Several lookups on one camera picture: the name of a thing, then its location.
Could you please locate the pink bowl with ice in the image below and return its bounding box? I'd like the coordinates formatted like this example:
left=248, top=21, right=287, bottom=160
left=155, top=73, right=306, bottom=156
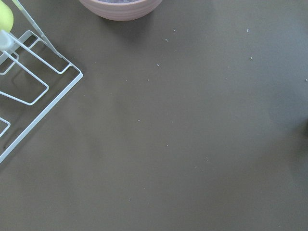
left=79, top=0, right=162, bottom=21

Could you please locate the yellow cup on rack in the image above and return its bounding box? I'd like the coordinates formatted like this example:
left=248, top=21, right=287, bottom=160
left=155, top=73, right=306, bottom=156
left=0, top=1, right=14, bottom=32

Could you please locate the white wire rack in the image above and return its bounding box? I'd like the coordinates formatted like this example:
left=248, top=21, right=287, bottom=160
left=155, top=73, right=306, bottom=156
left=0, top=0, right=83, bottom=160

